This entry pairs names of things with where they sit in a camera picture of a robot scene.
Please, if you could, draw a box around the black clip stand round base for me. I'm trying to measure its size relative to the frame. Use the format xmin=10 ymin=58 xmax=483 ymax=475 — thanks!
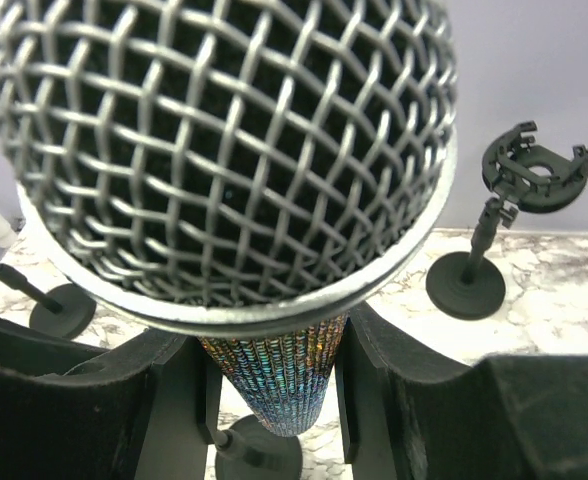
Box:
xmin=0 ymin=263 xmax=97 ymax=340

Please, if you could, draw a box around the black shock mount round stand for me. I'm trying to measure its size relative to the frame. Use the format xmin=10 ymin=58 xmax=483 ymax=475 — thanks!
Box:
xmin=425 ymin=121 xmax=588 ymax=321

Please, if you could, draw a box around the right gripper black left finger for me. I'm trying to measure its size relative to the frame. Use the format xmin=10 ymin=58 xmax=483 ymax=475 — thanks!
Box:
xmin=0 ymin=318 xmax=216 ymax=479

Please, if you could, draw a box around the glitter rhinestone microphone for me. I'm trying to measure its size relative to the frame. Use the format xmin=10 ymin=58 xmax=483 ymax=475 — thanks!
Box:
xmin=0 ymin=1 xmax=457 ymax=437

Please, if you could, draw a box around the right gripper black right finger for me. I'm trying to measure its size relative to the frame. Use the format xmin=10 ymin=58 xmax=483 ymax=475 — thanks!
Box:
xmin=335 ymin=304 xmax=588 ymax=480

